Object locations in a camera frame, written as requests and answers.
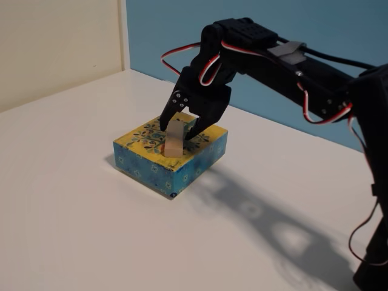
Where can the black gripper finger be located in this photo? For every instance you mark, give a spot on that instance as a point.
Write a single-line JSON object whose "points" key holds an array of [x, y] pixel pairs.
{"points": [[172, 109], [203, 124]]}

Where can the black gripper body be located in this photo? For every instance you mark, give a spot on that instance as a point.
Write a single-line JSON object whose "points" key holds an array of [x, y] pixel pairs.
{"points": [[204, 101]]}

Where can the wooden Jenga block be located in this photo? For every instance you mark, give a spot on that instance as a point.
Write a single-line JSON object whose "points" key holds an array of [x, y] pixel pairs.
{"points": [[173, 142]]}

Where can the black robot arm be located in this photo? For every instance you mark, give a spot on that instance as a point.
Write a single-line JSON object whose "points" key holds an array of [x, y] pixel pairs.
{"points": [[318, 75]]}

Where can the floral yellow and blue box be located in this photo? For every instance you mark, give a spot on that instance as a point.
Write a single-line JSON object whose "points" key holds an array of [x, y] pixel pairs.
{"points": [[145, 169]]}

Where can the blue backdrop panel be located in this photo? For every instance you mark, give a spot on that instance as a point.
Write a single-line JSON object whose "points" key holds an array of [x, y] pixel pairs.
{"points": [[151, 36]]}

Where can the grey tape strip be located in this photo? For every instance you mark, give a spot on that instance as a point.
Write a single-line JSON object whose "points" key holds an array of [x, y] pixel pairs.
{"points": [[286, 52]]}

